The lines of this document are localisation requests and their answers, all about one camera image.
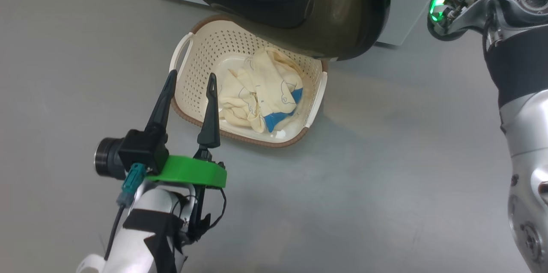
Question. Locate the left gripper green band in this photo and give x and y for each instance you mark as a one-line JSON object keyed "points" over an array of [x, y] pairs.
{"points": [[188, 172]]}

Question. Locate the cream bear print garment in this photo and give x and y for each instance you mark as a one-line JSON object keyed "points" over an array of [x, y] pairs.
{"points": [[261, 84]]}

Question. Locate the round black washing machine door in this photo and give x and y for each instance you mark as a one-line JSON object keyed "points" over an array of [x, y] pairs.
{"points": [[342, 16]]}

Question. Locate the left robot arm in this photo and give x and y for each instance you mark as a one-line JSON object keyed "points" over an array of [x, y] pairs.
{"points": [[128, 243]]}

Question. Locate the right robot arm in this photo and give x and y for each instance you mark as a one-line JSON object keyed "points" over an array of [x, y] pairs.
{"points": [[526, 136]]}

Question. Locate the white washing machine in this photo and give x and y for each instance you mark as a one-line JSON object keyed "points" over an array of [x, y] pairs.
{"points": [[402, 7]]}

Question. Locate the cream perforated laundry basket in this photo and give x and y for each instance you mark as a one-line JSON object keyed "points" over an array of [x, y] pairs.
{"points": [[201, 50]]}

